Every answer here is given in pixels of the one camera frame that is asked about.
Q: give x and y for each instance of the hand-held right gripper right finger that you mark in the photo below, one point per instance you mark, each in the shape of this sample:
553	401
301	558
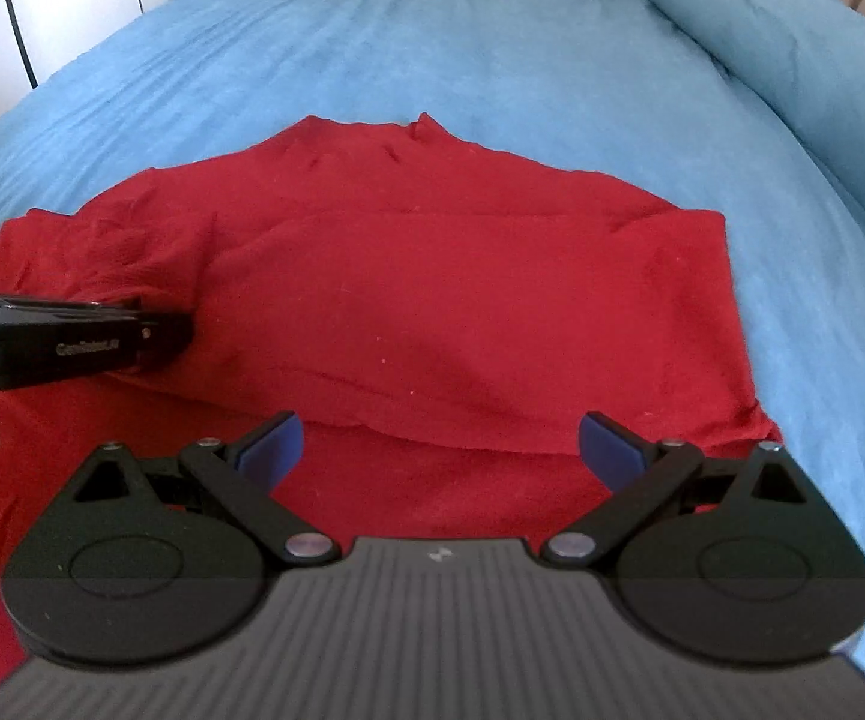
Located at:
606	454

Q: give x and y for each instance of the blue bed sheet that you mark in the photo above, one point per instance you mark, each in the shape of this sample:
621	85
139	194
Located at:
267	67

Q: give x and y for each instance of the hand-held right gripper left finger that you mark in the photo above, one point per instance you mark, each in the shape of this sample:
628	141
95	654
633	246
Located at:
276	451

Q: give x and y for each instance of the blue bolster pillow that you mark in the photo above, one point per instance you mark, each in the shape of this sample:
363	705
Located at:
800	52

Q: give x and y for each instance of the red shirt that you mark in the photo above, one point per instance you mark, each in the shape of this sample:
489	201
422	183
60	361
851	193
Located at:
432	315

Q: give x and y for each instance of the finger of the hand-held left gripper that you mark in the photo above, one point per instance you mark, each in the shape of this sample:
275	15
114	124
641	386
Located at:
168	337

